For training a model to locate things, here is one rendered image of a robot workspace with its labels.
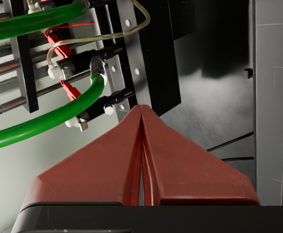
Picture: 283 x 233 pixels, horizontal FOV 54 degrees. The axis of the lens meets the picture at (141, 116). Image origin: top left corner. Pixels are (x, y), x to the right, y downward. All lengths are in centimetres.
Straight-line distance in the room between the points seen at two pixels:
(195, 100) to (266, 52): 28
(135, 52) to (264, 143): 24
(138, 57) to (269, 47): 20
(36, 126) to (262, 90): 28
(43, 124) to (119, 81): 30
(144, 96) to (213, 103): 17
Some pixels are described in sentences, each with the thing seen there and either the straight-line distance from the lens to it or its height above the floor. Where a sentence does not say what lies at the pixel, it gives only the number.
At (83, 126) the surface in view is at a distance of 43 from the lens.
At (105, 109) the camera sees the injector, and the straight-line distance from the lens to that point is 45.
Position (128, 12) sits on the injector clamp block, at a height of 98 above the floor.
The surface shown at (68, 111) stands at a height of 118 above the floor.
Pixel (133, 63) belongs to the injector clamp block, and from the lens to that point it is 48.
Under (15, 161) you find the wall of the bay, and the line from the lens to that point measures 75.
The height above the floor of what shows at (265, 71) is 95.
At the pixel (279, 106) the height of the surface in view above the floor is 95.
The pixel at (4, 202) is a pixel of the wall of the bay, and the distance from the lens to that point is 78.
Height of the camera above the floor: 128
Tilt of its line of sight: 35 degrees down
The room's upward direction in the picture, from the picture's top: 121 degrees counter-clockwise
